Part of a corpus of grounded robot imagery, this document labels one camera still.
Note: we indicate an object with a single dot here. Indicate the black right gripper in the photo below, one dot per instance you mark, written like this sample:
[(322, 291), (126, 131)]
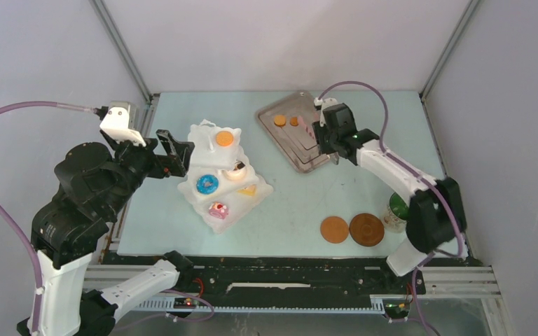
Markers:
[(320, 129)]

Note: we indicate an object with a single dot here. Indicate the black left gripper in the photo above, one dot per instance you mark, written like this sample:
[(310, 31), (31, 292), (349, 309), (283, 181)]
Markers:
[(176, 159)]

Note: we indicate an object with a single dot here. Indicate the pink-tipped metal tongs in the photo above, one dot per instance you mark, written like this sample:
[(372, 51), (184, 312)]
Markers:
[(334, 158)]

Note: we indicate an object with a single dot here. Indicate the brown cookie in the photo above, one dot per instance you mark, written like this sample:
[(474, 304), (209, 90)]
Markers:
[(294, 121)]

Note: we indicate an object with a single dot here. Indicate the blue frosted donut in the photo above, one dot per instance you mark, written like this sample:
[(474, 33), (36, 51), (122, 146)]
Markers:
[(207, 184)]

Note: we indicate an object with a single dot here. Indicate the orange cookie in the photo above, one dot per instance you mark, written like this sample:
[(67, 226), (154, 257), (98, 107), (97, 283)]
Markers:
[(224, 138), (280, 120)]

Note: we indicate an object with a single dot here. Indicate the orange cookie front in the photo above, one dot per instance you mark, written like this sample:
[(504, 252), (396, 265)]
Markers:
[(224, 138)]

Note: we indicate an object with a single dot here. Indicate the pink swiss roll cake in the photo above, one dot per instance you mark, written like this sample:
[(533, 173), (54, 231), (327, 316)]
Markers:
[(218, 210)]

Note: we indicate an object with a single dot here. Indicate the white chocolate donut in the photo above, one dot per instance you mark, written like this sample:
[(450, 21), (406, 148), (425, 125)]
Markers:
[(238, 172)]

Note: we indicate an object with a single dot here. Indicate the light brown coaster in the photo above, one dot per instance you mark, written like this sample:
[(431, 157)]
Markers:
[(334, 229)]

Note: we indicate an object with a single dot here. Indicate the yellow cake slice with cherry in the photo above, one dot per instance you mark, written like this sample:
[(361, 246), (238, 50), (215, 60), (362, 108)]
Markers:
[(250, 190)]

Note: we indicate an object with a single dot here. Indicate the dark brown wooden saucer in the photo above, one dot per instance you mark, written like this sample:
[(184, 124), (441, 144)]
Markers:
[(367, 230)]

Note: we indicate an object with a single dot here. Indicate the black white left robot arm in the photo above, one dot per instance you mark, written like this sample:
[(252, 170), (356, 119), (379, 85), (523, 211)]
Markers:
[(96, 181)]

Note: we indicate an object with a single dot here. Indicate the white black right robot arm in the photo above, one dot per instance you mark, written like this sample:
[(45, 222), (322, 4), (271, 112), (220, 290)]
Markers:
[(435, 209)]

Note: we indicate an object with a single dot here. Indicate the white spare arm link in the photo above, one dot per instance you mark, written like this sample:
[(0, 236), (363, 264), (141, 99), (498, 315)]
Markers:
[(100, 310)]

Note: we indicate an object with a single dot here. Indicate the stainless steel tray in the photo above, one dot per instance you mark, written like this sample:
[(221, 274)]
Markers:
[(297, 147)]

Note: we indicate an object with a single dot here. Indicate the white three-tier dessert stand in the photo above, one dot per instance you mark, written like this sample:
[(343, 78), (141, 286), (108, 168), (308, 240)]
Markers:
[(210, 158)]

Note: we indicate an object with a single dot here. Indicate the green interior floral mug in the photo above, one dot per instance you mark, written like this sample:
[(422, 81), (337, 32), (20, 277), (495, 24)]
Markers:
[(395, 216)]

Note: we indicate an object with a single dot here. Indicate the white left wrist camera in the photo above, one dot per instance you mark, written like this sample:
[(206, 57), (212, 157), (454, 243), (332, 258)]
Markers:
[(118, 123)]

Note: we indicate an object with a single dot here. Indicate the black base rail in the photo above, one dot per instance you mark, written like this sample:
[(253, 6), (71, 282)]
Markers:
[(282, 283)]

